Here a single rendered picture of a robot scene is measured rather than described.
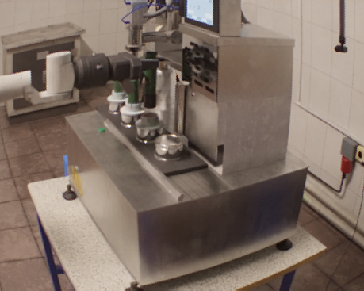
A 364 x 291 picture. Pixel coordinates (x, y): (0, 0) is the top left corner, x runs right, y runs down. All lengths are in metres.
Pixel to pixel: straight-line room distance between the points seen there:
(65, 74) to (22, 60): 3.03
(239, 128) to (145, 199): 0.26
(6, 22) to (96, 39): 1.15
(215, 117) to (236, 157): 0.12
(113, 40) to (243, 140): 4.02
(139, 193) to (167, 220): 0.09
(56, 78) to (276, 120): 0.54
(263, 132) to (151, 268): 0.42
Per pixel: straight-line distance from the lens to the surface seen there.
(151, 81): 1.23
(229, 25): 1.04
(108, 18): 5.01
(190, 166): 1.16
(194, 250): 1.15
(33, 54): 4.15
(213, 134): 1.12
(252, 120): 1.15
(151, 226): 1.04
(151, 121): 1.26
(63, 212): 1.52
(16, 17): 4.75
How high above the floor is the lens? 1.56
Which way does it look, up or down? 25 degrees down
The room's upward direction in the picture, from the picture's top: 2 degrees clockwise
